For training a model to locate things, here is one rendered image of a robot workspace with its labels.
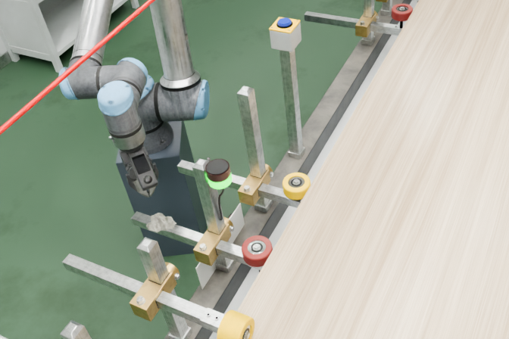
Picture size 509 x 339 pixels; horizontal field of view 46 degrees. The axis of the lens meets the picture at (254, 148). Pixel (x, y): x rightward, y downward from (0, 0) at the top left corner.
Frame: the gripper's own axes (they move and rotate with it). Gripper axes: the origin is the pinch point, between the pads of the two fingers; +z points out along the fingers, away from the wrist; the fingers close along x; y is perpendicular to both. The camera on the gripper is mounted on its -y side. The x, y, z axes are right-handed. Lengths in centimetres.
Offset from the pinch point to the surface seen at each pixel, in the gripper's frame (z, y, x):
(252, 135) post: -13.4, -7.8, -31.9
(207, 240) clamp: 1.8, -23.2, -8.5
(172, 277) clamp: -7.0, -36.7, 4.7
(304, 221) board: -1.2, -33.6, -33.1
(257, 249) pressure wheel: -1.7, -35.8, -18.0
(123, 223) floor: 89, 81, 8
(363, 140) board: -1, -15, -64
